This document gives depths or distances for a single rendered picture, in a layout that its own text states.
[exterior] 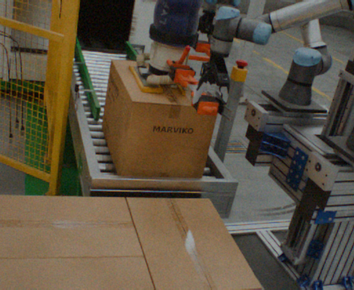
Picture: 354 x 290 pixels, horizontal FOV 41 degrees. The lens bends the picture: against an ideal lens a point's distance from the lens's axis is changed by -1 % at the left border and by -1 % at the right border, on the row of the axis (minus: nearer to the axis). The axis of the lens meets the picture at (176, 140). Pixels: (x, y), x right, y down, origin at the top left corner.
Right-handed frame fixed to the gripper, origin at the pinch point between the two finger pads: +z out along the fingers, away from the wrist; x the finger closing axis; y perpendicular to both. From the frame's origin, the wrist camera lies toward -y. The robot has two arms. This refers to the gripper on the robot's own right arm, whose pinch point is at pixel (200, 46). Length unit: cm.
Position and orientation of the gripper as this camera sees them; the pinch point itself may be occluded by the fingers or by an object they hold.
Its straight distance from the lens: 268.6
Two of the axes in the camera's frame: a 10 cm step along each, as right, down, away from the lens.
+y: 2.6, 4.4, -8.6
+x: 9.5, 0.6, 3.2
